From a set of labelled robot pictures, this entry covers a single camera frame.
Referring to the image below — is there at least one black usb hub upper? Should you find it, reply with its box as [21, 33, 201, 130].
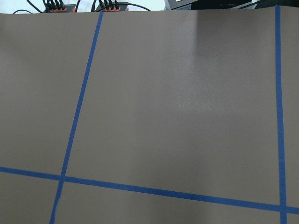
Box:
[91, 0, 128, 12]

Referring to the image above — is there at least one black usb hub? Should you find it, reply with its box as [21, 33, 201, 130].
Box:
[91, 0, 128, 12]
[43, 0, 76, 13]

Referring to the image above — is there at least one black usb hub lower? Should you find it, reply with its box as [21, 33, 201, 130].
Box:
[43, 0, 76, 13]

